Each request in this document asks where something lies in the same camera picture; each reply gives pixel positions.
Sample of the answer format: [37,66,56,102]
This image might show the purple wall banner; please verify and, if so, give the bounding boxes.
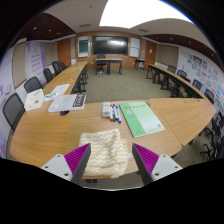
[24,40,48,84]

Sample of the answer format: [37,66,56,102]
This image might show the cream zigzag striped towel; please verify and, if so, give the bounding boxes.
[78,128,131,179]

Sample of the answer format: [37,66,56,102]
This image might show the large black wall screen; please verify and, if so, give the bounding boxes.
[91,35,129,56]

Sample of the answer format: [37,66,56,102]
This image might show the thick white book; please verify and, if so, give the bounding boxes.
[47,93,87,113]

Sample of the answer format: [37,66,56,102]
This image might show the wooden door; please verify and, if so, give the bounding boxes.
[143,39,158,69]
[56,38,72,68]

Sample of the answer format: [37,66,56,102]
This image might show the white wall board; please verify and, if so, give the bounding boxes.
[129,37,141,58]

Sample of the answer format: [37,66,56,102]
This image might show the white printed papers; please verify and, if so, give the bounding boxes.
[42,83,71,102]

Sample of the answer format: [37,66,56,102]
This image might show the large ceiling light panel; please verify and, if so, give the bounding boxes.
[98,0,194,29]

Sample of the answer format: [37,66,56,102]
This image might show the black desk chair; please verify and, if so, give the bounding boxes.
[95,53,108,75]

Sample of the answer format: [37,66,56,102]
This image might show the black mesh office chair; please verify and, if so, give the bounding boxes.
[2,92,26,132]
[23,76,44,94]

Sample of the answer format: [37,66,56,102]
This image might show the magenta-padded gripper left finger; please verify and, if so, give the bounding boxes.
[40,143,92,186]

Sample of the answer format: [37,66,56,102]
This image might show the small side table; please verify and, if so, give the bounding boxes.
[134,58,147,70]

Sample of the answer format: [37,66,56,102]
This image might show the long wooden table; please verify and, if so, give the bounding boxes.
[42,60,89,98]
[145,63,208,99]

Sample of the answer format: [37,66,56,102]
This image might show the red whiteboard marker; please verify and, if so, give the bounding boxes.
[109,103,115,122]

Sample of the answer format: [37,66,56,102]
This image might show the thin white booklet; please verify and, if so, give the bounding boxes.
[23,88,45,112]

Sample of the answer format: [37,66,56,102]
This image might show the dark-legged wooden desk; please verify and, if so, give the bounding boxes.
[94,58,124,76]

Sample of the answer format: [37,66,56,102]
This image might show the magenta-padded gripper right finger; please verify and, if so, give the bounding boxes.
[131,143,184,186]

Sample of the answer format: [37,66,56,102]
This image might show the group of colourful wall posters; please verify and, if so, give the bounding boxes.
[179,49,224,114]

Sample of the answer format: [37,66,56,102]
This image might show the row of black chairs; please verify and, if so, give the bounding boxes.
[166,64,224,161]
[42,60,68,84]

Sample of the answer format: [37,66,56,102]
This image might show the green booklet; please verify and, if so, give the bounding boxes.
[119,101,166,139]

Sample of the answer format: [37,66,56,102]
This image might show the white board eraser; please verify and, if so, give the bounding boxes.
[101,101,112,118]

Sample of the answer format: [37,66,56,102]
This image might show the green framed wall board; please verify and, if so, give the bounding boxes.
[77,35,90,58]

